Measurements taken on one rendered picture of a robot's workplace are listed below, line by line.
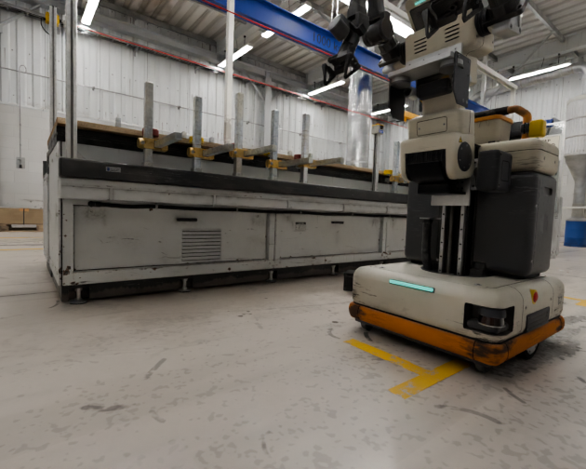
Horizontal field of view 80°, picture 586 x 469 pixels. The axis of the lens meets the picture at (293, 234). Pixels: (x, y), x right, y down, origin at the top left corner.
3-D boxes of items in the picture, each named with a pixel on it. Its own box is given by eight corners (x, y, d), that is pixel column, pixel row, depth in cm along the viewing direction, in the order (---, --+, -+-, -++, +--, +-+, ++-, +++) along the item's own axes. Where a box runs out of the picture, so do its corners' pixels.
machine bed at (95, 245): (499, 257, 483) (503, 194, 477) (57, 306, 169) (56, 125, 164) (450, 251, 537) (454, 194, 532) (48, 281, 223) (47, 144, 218)
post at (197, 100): (200, 186, 187) (202, 96, 184) (193, 186, 185) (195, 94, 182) (197, 187, 189) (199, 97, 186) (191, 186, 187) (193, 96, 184)
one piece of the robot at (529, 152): (429, 279, 187) (438, 122, 181) (550, 302, 143) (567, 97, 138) (390, 286, 166) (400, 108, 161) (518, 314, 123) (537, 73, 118)
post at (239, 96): (241, 177, 202) (244, 92, 199) (235, 176, 199) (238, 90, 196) (238, 177, 204) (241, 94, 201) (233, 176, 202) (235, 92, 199)
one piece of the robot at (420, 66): (406, 124, 143) (409, 70, 141) (475, 109, 121) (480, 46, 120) (382, 115, 133) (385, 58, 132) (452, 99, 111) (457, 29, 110)
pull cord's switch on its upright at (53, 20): (68, 175, 241) (67, 10, 234) (42, 173, 232) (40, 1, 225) (66, 176, 247) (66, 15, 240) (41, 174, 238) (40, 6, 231)
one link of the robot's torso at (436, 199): (438, 206, 151) (442, 148, 150) (510, 207, 129) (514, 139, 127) (401, 203, 135) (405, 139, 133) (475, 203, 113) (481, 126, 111)
